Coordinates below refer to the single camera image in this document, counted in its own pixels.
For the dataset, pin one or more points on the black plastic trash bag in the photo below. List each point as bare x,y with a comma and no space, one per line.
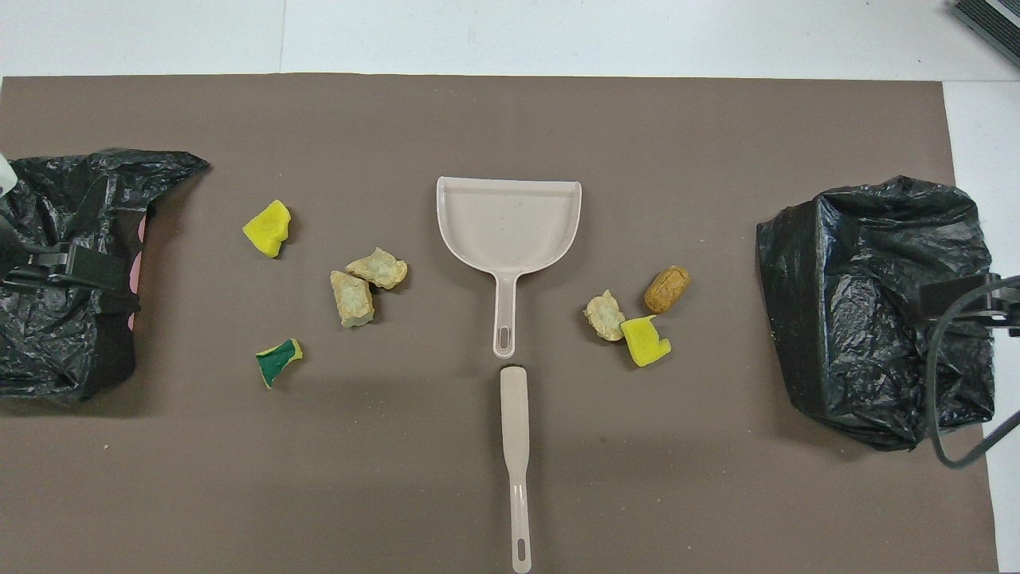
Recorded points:
64,199
861,319

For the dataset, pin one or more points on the notched yellow sponge piece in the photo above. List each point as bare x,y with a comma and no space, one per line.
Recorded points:
645,343

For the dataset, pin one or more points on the green and yellow sponge piece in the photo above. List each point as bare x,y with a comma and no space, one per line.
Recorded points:
275,365

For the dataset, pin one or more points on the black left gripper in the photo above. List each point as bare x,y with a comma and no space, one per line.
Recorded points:
48,261

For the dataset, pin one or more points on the pink plastic bin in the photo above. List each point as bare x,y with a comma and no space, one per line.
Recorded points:
142,233

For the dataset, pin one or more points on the brown oval sponge chunk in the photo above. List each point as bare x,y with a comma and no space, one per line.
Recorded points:
668,289

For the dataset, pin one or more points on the beige plastic dustpan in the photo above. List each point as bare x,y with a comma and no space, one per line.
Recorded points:
510,223

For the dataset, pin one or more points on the beige sponge chunk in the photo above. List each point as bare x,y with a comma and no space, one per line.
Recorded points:
606,316
381,269
351,300

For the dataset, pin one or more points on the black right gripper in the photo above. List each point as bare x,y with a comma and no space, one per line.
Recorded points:
1006,312

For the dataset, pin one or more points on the plain yellow sponge piece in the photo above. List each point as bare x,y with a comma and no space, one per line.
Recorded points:
267,229

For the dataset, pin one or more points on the beige hand brush black bristles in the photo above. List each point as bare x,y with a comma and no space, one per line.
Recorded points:
515,414

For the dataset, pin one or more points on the dark grey ribbed panel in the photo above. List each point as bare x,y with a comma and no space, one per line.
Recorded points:
992,20

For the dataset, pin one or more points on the large brown table mat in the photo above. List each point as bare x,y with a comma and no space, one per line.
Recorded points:
558,119

